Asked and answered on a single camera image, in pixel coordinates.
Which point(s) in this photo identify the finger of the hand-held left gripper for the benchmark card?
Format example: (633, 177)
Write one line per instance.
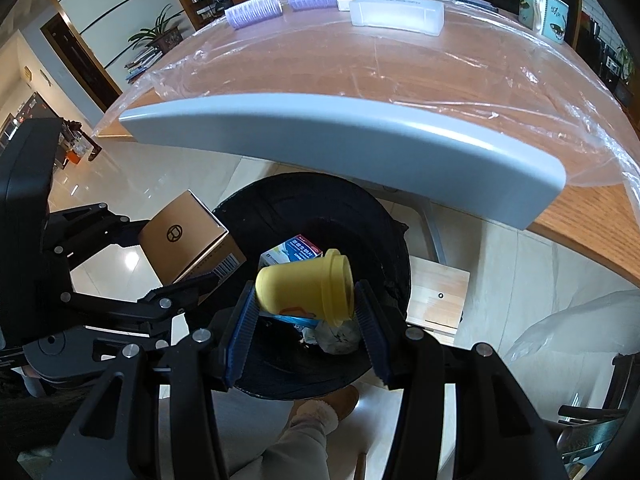
(150, 305)
(90, 220)

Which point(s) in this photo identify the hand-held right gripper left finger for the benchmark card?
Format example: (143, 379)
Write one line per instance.
(240, 340)

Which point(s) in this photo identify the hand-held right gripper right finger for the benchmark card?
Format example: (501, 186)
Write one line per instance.
(372, 335)

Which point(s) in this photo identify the brown cardboard box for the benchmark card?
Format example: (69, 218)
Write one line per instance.
(185, 235)

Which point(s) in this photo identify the yellow cup with lid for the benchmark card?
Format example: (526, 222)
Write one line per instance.
(300, 282)

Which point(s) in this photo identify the black round bin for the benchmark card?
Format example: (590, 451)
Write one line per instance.
(350, 220)

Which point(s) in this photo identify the crumpled white paper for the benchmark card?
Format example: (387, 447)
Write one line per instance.
(337, 337)

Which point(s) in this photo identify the brown slipper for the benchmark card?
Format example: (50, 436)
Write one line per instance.
(342, 397)

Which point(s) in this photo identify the light wooden board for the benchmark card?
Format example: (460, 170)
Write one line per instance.
(435, 290)

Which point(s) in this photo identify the blue and white carton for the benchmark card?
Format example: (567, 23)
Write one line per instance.
(295, 250)

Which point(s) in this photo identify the person's leg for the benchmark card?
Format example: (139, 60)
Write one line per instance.
(280, 450)

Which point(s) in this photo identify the grey metal table leg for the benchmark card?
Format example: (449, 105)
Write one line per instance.
(430, 225)

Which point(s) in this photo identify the dark wooden door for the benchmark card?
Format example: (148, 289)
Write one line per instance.
(80, 60)

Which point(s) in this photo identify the stack of books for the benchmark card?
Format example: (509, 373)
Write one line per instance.
(142, 65)

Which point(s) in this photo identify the potted plant in dark pot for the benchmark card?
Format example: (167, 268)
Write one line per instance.
(167, 40)

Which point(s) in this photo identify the translucent white plastic bag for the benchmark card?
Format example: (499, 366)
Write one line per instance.
(575, 330)

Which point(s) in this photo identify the clear plastic sheet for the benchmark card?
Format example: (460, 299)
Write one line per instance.
(350, 60)

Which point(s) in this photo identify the translucent white plastic box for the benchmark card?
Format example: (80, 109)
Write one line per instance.
(395, 12)

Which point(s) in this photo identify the small white box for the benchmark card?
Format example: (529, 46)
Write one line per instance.
(345, 1)

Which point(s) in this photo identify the small green houseplant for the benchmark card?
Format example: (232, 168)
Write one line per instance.
(624, 57)

